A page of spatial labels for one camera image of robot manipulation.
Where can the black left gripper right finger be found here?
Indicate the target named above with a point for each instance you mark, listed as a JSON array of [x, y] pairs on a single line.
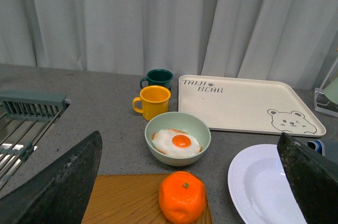
[[312, 178]]

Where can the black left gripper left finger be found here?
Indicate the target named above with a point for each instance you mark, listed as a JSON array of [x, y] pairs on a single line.
[[60, 192]]

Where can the white round plate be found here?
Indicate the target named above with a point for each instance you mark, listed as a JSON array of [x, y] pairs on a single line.
[[259, 188]]

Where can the orange mandarin fruit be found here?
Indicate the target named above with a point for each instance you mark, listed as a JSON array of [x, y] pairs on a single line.
[[182, 197]]

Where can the grey and blue cloth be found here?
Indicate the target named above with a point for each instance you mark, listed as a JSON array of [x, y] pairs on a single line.
[[327, 148]]

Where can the wooden cutting board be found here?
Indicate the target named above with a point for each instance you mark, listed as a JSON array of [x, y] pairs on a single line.
[[129, 198]]

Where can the green sink drying rack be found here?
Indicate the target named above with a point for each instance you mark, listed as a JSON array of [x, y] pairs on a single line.
[[26, 116]]

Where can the light green plastic cup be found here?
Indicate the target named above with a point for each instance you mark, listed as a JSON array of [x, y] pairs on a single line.
[[331, 91]]

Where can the cream bear serving tray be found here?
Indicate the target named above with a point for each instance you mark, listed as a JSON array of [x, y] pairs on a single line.
[[248, 106]]

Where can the fake fried egg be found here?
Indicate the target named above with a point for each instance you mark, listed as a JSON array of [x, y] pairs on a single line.
[[176, 143]]

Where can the light green bowl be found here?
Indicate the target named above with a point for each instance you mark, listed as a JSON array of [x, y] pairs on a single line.
[[182, 122]]

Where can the yellow enamel mug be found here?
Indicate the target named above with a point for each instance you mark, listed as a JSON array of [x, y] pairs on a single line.
[[152, 101]]

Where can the dark green enamel mug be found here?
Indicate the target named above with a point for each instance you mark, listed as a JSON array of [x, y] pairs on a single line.
[[158, 77]]

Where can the white curtain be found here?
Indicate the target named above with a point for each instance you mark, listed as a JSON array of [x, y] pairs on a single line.
[[290, 41]]

